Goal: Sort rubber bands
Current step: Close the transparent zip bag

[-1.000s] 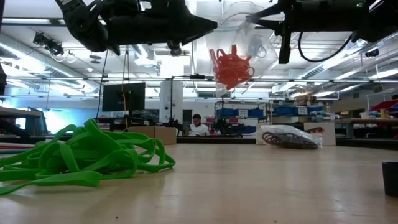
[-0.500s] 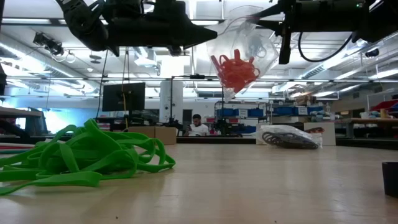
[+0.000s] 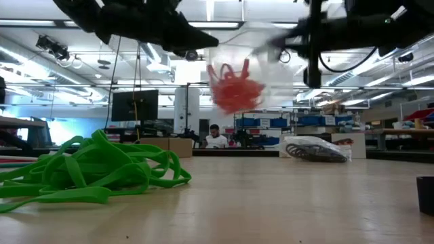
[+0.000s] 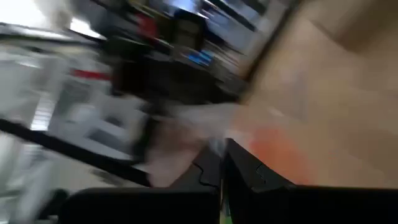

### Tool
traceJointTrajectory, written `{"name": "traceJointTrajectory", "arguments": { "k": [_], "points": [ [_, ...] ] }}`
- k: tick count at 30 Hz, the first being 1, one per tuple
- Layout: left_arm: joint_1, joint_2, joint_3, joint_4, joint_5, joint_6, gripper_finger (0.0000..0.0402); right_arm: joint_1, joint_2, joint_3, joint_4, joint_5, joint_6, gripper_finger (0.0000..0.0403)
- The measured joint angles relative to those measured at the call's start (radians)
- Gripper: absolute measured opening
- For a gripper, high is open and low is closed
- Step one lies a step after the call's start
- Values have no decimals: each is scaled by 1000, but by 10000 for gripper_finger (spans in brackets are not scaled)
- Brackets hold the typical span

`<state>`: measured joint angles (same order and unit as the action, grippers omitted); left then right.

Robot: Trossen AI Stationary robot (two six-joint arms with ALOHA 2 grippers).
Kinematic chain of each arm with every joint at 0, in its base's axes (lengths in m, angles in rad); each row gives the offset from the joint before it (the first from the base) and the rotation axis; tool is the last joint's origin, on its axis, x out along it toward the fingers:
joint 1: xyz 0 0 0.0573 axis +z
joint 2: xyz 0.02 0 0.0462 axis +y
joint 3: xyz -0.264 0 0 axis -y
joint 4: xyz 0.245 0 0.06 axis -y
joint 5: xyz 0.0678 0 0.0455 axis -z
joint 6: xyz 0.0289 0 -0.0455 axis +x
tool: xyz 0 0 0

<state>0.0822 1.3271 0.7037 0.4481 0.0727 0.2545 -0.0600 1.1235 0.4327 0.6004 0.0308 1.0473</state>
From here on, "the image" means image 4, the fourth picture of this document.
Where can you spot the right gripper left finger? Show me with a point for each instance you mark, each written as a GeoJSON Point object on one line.
{"type": "Point", "coordinates": [140, 205]}

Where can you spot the clear plastic zip bag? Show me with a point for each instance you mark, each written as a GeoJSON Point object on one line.
{"type": "Point", "coordinates": [205, 119]}

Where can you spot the orange rubber bands bunch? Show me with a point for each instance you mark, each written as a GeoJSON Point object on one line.
{"type": "Point", "coordinates": [276, 152]}

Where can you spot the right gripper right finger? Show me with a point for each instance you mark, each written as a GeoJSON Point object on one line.
{"type": "Point", "coordinates": [280, 205]}

